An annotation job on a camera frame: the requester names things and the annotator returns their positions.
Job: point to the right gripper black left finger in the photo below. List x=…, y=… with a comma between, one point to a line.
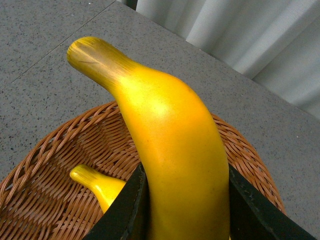
x=128, y=216

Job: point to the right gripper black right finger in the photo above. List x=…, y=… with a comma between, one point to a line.
x=254, y=217

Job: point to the yellow banana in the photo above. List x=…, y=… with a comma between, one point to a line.
x=105, y=188
x=176, y=138

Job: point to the yellow banana in basket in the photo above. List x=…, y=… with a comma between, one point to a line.
x=105, y=188

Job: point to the brown wicker basket, bananas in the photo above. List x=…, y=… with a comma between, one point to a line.
x=39, y=200

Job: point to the white pleated curtain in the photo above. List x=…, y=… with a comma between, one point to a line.
x=276, y=43

